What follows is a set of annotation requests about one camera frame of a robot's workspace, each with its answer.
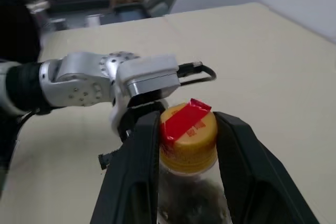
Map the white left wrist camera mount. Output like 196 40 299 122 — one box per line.
110 54 182 141

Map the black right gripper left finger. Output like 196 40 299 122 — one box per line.
90 110 161 224

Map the yellow bottle cap red tape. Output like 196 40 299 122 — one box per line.
159 98 219 174

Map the clear plastic drink bottle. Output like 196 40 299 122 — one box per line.
156 159 234 224

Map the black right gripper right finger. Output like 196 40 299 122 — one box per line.
213 111 320 224

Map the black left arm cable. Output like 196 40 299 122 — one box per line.
177 60 217 87

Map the small white bucket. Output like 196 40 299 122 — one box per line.
85 13 101 27

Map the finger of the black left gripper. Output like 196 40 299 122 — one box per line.
98 148 121 172

